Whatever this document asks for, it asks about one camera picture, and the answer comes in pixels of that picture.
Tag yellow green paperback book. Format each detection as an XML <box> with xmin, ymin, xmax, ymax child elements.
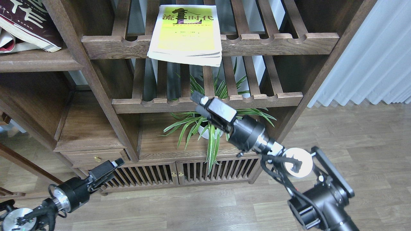
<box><xmin>148</xmin><ymin>4</ymin><xmax>222</xmax><ymax>67</ymax></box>

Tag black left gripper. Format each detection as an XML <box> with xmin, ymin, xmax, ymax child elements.
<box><xmin>51</xmin><ymin>158</ymin><xmax>125</xmax><ymax>213</ymax></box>

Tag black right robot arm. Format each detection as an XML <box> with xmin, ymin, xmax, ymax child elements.
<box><xmin>191</xmin><ymin>91</ymin><xmax>359</xmax><ymax>231</ymax></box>

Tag maroon hardcover book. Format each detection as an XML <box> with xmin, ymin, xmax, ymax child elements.
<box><xmin>0</xmin><ymin>0</ymin><xmax>63</xmax><ymax>52</ymax></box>

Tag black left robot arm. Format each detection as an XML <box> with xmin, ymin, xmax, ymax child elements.
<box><xmin>1</xmin><ymin>158</ymin><xmax>124</xmax><ymax>231</ymax></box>

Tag white plant pot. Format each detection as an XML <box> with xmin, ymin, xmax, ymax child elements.
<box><xmin>198</xmin><ymin>122</ymin><xmax>224</xmax><ymax>140</ymax></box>

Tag white pleated curtain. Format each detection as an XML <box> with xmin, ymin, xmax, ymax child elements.
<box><xmin>307</xmin><ymin>0</ymin><xmax>411</xmax><ymax>107</ymax></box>

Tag green spider plant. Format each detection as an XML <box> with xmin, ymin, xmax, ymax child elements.
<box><xmin>159</xmin><ymin>68</ymin><xmax>276</xmax><ymax>175</ymax></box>

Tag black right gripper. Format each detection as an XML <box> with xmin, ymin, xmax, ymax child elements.
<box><xmin>190</xmin><ymin>91</ymin><xmax>275</xmax><ymax>154</ymax></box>

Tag dark wooden bookshelf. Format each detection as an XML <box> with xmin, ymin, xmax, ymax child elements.
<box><xmin>1</xmin><ymin>0</ymin><xmax>376</xmax><ymax>193</ymax></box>

